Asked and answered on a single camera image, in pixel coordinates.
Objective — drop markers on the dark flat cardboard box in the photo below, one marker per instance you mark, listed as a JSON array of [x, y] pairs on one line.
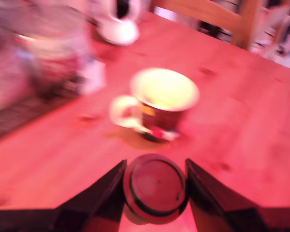
[[26, 111]]

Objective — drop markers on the small white round camera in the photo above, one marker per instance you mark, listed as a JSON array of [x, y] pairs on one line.
[[118, 26]]

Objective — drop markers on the dark printed coffee mug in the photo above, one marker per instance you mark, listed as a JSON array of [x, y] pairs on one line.
[[164, 96]]

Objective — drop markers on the white labelled tin can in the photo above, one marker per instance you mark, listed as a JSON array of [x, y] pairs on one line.
[[55, 48]]

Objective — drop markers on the dark coffee capsule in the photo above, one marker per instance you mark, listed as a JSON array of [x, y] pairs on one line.
[[157, 186]]

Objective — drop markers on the wooden chair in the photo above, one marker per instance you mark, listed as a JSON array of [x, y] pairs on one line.
[[207, 9]]

